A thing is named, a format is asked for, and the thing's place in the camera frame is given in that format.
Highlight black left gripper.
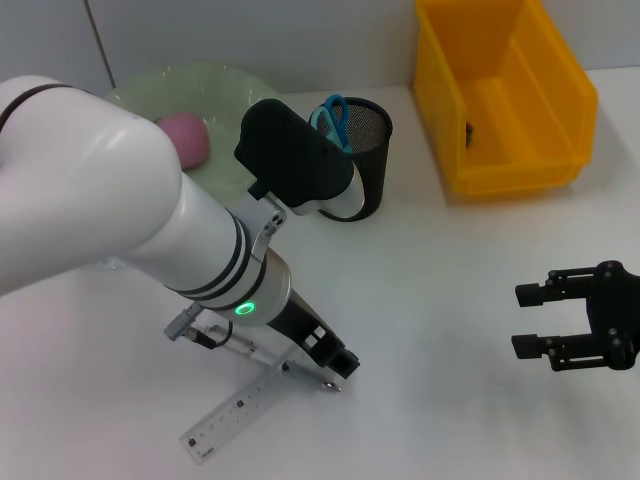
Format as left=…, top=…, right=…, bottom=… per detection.
left=266, top=289, right=362, bottom=380

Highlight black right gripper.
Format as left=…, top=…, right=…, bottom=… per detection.
left=510, top=258, right=640, bottom=374

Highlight white grey ballpoint pen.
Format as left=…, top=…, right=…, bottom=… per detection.
left=207, top=324, right=343, bottom=394

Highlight transparent plastic ruler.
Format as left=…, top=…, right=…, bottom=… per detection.
left=179, top=347, right=301, bottom=465

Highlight blue capped scissors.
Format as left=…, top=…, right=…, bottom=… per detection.
left=310, top=93, right=352, bottom=154

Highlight pink peach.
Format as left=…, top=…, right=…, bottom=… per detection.
left=156, top=112, right=210, bottom=171

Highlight black mesh pen holder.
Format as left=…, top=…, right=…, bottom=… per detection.
left=307, top=97, right=394, bottom=224

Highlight green glass fruit plate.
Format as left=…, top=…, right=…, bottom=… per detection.
left=103, top=60, right=282, bottom=201

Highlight yellow plastic storage bin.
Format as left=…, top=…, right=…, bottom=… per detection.
left=413, top=0, right=600, bottom=197

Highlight left gripper cable with connector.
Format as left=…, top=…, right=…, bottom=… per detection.
left=162, top=304, right=235, bottom=350

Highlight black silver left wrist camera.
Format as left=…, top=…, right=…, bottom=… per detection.
left=233, top=98, right=367, bottom=220

